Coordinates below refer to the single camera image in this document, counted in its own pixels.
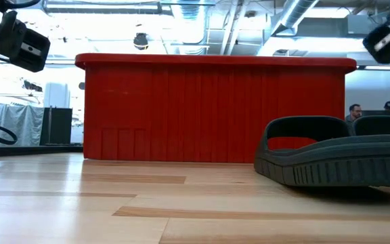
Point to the grey tarp curtain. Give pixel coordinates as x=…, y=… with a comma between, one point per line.
x=22, y=123

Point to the white ceiling light strip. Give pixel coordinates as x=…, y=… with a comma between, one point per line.
x=388, y=67

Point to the pale ribbed air duct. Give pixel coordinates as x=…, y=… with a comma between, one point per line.
x=191, y=10

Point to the dark monitor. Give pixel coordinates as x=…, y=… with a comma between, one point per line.
x=374, y=112

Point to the silver ceiling air duct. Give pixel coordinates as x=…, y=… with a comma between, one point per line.
x=296, y=11

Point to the red plastic bin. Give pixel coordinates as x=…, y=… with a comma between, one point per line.
x=181, y=112

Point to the white cylinder tank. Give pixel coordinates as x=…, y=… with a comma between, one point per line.
x=56, y=96

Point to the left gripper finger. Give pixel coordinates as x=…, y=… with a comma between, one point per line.
x=7, y=32
x=36, y=40

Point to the black dome ceiling lamp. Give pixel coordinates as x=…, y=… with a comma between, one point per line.
x=141, y=41

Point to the black aluminium extrusion frame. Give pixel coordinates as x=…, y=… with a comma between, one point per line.
x=39, y=150

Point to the white ceiling pipes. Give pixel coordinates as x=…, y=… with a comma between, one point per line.
x=230, y=30

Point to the black cabinet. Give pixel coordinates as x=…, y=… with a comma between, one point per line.
x=58, y=127

